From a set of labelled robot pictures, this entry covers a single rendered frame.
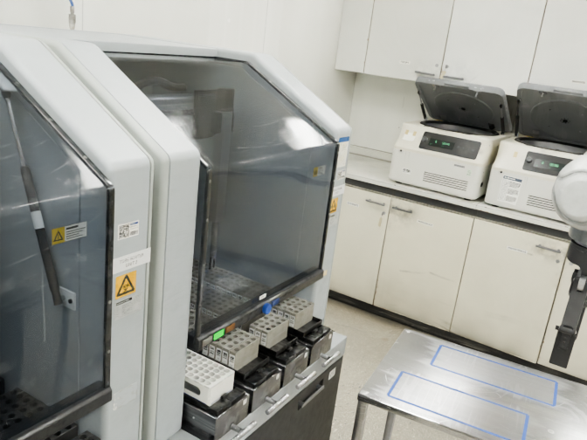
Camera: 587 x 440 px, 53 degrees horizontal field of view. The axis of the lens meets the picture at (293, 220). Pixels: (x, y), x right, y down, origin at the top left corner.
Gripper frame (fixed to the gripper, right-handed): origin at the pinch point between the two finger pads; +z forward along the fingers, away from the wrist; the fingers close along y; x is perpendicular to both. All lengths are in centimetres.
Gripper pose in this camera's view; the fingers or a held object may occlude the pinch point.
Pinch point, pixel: (564, 345)
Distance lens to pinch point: 122.9
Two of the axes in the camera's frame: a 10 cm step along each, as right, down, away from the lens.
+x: -8.4, -2.5, 4.7
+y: 5.2, -2.0, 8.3
